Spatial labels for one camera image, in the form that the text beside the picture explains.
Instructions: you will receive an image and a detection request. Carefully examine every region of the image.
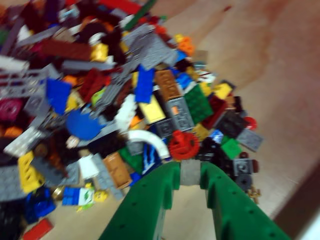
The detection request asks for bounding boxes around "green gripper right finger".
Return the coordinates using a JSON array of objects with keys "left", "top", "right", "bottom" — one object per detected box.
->
[{"left": 199, "top": 161, "right": 292, "bottom": 240}]

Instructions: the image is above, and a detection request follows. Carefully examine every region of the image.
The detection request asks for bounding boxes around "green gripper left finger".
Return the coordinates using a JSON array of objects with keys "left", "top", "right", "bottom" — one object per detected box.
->
[{"left": 98, "top": 161, "right": 182, "bottom": 240}]

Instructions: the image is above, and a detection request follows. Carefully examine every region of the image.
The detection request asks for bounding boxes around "grey Lego piece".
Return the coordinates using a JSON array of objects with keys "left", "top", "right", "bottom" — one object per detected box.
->
[{"left": 179, "top": 159, "right": 202, "bottom": 187}]

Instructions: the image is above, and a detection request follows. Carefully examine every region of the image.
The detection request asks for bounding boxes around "small tan Lego piece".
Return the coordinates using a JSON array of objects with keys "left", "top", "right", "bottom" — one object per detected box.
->
[{"left": 248, "top": 187, "right": 262, "bottom": 201}]

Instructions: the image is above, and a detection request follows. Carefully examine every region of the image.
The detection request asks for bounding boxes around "orange-brown Lego plate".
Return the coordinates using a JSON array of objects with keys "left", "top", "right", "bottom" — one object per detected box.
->
[{"left": 103, "top": 152, "right": 132, "bottom": 189}]

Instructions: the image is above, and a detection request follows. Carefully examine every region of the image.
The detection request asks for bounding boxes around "blue printed Lego slope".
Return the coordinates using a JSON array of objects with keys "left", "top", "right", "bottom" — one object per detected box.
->
[{"left": 142, "top": 142, "right": 164, "bottom": 176}]

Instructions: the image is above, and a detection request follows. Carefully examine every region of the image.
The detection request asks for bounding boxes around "small green Lego plate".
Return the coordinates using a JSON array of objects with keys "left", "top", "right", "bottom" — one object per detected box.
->
[{"left": 221, "top": 138, "right": 244, "bottom": 160}]

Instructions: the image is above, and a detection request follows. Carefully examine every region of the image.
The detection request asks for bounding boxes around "white Lego arch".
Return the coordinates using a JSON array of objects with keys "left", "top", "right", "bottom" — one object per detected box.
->
[{"left": 127, "top": 129, "right": 172, "bottom": 160}]

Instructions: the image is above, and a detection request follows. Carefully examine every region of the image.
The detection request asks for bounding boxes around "red Lego gear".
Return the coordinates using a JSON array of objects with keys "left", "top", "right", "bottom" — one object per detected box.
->
[{"left": 168, "top": 129, "right": 201, "bottom": 161}]

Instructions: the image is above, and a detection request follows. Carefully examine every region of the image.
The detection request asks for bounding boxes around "red round Lego plate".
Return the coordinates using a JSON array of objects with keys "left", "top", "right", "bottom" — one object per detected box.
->
[{"left": 243, "top": 116, "right": 258, "bottom": 131}]

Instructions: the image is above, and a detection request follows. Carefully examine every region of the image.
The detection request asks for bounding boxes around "pale yellow Lego tile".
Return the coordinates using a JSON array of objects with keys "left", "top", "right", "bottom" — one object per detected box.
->
[{"left": 138, "top": 96, "right": 167, "bottom": 126}]

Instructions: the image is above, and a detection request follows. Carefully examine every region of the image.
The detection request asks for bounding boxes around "grey printed Lego tile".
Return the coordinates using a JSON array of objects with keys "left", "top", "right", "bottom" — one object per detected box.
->
[{"left": 166, "top": 97, "right": 195, "bottom": 132}]

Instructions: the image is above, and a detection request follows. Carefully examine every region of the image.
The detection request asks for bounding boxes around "blue quarter-round Lego plate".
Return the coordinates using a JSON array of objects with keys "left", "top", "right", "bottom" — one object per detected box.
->
[{"left": 66, "top": 108, "right": 107, "bottom": 141}]

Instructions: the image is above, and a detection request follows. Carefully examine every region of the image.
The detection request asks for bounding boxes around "dark red Lego brick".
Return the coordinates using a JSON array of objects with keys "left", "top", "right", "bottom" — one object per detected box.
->
[{"left": 202, "top": 94, "right": 229, "bottom": 129}]

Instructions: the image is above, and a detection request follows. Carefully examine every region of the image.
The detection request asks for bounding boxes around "red Lego tile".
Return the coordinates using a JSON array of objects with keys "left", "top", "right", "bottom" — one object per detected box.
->
[{"left": 22, "top": 218, "right": 55, "bottom": 240}]

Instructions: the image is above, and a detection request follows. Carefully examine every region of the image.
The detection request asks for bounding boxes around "green square Lego plate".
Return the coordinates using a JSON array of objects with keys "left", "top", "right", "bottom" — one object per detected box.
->
[{"left": 183, "top": 83, "right": 215, "bottom": 125}]

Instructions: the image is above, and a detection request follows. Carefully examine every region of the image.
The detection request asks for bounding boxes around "yellow Lego technic brick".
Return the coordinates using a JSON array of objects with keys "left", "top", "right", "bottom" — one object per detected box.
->
[{"left": 17, "top": 149, "right": 46, "bottom": 194}]

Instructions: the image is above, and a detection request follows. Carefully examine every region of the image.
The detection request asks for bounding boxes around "brown Lego plate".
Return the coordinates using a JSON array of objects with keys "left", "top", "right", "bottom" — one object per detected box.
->
[{"left": 154, "top": 69, "right": 182, "bottom": 101}]

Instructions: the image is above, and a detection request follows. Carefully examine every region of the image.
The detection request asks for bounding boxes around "blue Lego wedge plate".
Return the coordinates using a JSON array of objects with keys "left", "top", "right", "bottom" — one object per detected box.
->
[{"left": 46, "top": 77, "right": 73, "bottom": 116}]

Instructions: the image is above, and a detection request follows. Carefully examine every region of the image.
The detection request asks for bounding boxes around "grey Lego wedge plate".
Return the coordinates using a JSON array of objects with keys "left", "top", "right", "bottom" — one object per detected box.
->
[{"left": 122, "top": 24, "right": 179, "bottom": 71}]

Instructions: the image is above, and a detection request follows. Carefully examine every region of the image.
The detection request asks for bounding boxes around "magenta Lego piece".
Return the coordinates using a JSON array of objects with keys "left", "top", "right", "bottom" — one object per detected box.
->
[{"left": 0, "top": 98, "right": 24, "bottom": 122}]

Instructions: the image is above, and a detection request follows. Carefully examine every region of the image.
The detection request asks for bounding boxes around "small orange Lego brick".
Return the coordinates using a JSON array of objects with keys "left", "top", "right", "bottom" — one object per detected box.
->
[{"left": 178, "top": 36, "right": 196, "bottom": 57}]

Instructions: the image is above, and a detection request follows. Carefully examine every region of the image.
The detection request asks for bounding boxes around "light grey Lego lattice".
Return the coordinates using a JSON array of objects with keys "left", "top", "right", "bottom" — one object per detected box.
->
[{"left": 0, "top": 68, "right": 51, "bottom": 101}]

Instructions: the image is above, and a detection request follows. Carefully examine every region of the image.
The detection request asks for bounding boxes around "yellow minifigure head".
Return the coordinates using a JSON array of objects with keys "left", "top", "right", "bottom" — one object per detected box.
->
[{"left": 94, "top": 189, "right": 109, "bottom": 204}]

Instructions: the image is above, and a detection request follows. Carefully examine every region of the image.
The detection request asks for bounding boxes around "dark grey stud brick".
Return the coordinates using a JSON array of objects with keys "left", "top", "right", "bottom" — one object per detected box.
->
[{"left": 233, "top": 158, "right": 252, "bottom": 176}]

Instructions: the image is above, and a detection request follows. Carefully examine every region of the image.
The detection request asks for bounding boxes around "dark grey square plate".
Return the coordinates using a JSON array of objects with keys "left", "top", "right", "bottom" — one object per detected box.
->
[{"left": 216, "top": 112, "right": 249, "bottom": 139}]

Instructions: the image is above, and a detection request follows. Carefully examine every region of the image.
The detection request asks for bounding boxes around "long dark brown plate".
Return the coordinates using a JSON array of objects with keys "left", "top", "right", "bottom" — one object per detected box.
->
[{"left": 41, "top": 39, "right": 92, "bottom": 61}]

